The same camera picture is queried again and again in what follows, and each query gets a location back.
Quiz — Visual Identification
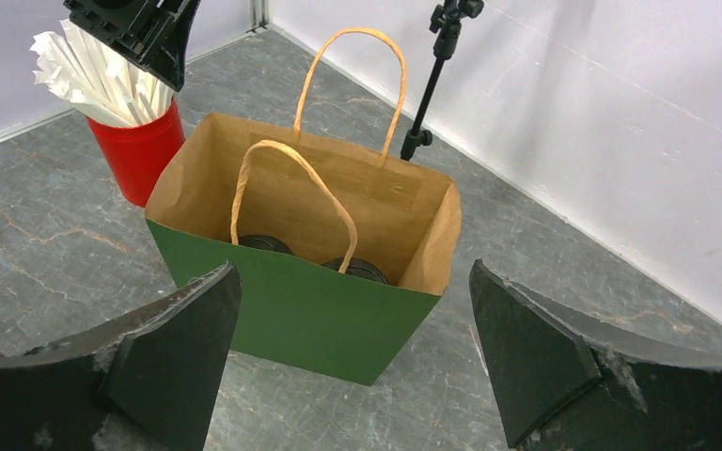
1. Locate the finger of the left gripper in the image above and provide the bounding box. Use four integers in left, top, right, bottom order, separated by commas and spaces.
63, 0, 200, 92

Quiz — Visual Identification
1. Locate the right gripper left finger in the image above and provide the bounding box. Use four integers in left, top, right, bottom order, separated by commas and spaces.
0, 264, 242, 450

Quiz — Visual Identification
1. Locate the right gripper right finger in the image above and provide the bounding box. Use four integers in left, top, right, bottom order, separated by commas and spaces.
469, 260, 722, 450

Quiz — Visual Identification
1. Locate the green brown paper bag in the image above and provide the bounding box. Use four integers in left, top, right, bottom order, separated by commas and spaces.
144, 25, 464, 387

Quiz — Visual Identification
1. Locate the black plastic cup lid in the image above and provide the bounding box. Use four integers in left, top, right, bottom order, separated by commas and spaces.
322, 257, 388, 285

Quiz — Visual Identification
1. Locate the red cup holder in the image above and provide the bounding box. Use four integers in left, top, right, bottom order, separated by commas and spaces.
86, 101, 185, 208

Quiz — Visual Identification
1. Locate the black tripod with grey tube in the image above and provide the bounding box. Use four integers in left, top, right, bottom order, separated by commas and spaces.
400, 0, 485, 161

